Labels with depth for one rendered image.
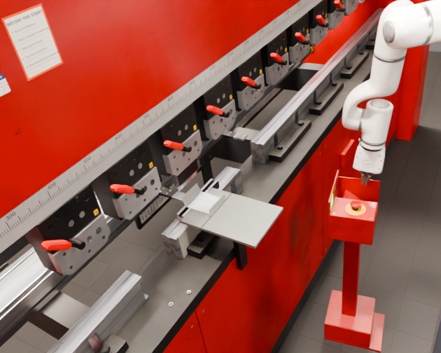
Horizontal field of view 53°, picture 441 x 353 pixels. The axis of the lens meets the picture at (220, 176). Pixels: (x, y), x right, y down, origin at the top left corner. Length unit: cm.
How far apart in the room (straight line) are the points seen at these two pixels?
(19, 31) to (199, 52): 54
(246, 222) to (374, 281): 128
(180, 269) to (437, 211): 190
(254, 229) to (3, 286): 74
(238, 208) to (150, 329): 44
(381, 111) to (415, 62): 177
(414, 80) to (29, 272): 269
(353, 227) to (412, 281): 90
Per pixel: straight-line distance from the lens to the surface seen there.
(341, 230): 170
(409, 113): 344
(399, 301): 242
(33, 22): 89
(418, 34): 118
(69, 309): 142
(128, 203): 112
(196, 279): 136
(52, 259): 103
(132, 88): 107
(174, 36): 117
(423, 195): 305
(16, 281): 143
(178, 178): 132
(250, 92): 152
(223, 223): 133
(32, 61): 89
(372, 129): 155
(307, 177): 188
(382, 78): 143
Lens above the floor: 188
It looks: 36 degrees down
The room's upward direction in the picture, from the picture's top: 10 degrees counter-clockwise
